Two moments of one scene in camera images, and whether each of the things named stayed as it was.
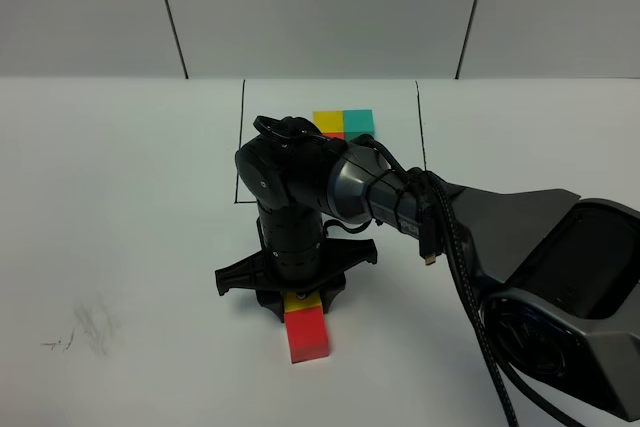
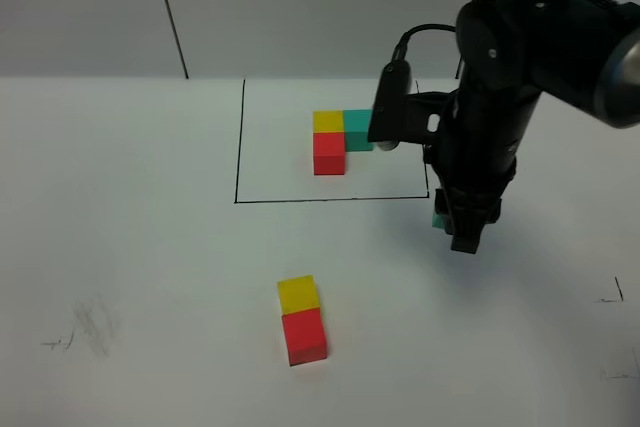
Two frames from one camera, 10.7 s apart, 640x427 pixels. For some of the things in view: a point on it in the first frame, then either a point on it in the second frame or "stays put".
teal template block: (357, 122) stays put
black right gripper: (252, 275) → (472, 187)
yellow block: (291, 302) stays put
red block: (307, 334) stays put
